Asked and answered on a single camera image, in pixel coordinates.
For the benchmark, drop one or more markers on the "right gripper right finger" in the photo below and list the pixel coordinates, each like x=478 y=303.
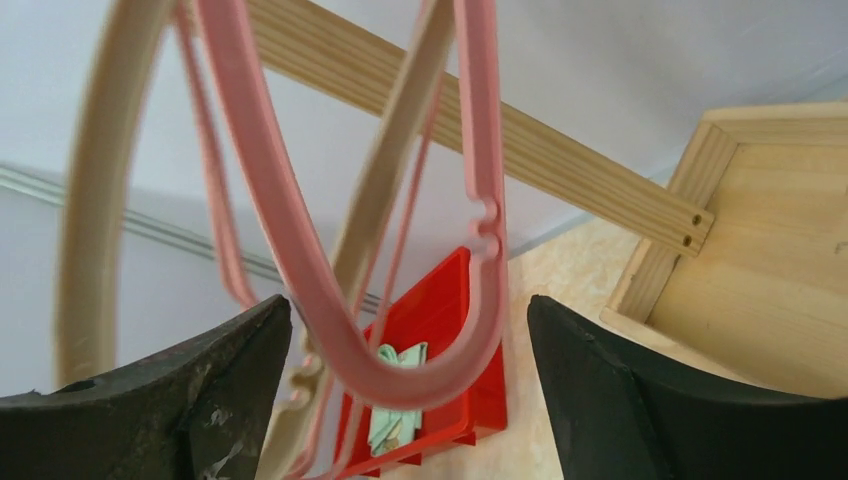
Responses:
x=619 y=410

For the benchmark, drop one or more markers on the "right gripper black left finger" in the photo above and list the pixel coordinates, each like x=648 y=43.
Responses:
x=197 y=410

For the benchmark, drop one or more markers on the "beige thick hanger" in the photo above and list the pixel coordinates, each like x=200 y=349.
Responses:
x=84 y=319

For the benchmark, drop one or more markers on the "thin pink wire hanger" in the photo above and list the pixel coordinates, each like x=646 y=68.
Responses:
x=305 y=460
x=226 y=242

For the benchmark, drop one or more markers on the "thick pink hanger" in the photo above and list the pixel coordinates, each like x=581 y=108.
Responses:
x=242 y=90

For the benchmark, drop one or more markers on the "wooden hanger rack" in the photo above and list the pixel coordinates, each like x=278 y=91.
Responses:
x=767 y=295

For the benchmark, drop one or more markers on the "red plastic bin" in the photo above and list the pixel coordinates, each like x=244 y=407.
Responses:
x=426 y=320

